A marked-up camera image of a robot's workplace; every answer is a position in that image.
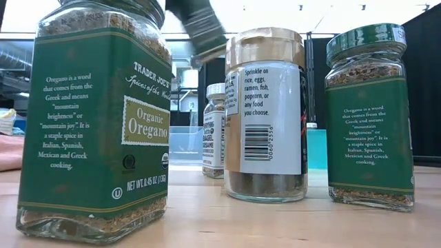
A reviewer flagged white yellow paper stack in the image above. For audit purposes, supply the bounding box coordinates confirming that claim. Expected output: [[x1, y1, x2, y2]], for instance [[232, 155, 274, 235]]
[[0, 108, 17, 136]]

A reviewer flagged black partition screen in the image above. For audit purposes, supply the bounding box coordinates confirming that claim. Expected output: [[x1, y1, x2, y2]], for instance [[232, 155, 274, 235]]
[[198, 13, 441, 158]]

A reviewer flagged gold lid spice jar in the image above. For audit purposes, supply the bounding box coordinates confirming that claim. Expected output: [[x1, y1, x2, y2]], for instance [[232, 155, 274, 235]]
[[223, 26, 309, 204]]

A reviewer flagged blue box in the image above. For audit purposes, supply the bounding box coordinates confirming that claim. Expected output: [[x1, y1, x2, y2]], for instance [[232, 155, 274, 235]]
[[12, 118, 27, 136]]

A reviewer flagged salmon pink cloth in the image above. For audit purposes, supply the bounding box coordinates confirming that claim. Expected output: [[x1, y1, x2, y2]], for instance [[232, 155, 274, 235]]
[[0, 134, 25, 172]]

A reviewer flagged white cylinder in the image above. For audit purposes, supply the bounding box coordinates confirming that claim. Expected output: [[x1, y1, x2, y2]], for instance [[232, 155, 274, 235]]
[[181, 68, 200, 89]]

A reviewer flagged round black camera device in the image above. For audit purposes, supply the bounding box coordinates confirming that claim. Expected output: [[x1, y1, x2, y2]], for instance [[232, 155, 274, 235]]
[[190, 56, 205, 71]]

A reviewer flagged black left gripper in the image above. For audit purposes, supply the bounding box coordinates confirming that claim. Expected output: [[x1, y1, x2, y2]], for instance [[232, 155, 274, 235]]
[[165, 0, 229, 65]]

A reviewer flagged teal plastic bin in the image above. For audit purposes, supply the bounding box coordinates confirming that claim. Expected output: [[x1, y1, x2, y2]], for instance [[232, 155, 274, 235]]
[[305, 128, 328, 170]]

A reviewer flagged clear plastic bin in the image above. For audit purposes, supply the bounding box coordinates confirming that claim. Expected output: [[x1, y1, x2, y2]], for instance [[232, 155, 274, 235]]
[[168, 125, 205, 163]]

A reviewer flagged green label oregano jar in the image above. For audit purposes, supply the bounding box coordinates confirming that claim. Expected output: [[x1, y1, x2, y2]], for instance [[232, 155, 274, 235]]
[[15, 0, 173, 245], [325, 23, 416, 213]]

